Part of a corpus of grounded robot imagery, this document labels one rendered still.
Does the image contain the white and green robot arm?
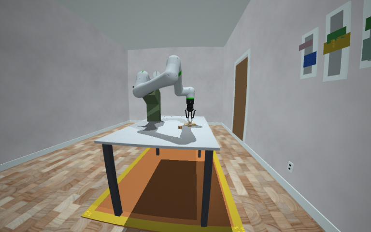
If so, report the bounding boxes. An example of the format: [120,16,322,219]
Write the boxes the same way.
[133,55,195,104]

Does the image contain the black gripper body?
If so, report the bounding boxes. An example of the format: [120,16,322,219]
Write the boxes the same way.
[187,104,194,112]

